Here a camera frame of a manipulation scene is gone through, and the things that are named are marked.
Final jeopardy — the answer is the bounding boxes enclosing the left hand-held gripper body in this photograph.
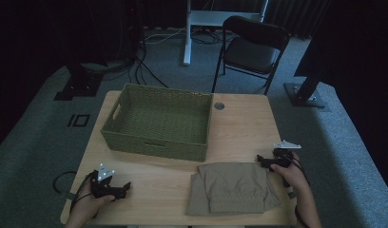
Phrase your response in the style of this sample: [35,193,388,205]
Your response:
[90,162,121,200]

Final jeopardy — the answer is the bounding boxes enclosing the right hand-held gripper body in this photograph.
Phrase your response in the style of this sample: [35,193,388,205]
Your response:
[267,140,302,169]

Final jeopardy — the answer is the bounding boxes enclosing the khaki pants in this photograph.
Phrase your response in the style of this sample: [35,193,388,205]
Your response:
[186,161,281,217]

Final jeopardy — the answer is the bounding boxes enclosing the green woven basket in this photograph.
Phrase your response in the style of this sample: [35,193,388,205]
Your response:
[100,83,214,162]

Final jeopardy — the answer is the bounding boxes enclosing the person's left hand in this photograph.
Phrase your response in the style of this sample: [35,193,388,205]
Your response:
[71,180,116,220]

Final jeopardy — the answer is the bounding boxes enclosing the person's right hand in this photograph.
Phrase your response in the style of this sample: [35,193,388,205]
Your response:
[270,151,311,198]

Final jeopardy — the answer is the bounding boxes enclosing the black stand with bolted base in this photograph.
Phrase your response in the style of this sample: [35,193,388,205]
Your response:
[283,34,327,109]

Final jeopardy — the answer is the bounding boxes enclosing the black stand with square base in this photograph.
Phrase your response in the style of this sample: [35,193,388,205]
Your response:
[53,61,105,102]

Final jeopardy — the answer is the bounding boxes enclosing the black folding chair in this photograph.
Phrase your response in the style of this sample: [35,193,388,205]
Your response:
[211,14,291,96]

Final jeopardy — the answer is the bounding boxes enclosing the dark curtain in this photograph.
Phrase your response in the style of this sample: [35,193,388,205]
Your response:
[264,0,331,40]

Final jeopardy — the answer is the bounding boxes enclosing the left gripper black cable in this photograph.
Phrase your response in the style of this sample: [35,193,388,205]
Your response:
[69,170,100,219]

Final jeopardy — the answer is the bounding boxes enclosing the black cable loop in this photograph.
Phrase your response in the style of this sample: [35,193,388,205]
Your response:
[51,170,78,195]

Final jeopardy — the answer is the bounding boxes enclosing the black floor cable bundle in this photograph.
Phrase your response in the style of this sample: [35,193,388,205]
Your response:
[100,29,169,89]

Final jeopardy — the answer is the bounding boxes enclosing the white floor cable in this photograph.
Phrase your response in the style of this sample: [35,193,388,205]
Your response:
[144,26,187,46]

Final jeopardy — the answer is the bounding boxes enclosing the white desk frame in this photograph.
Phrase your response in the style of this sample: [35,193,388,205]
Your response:
[183,0,270,67]

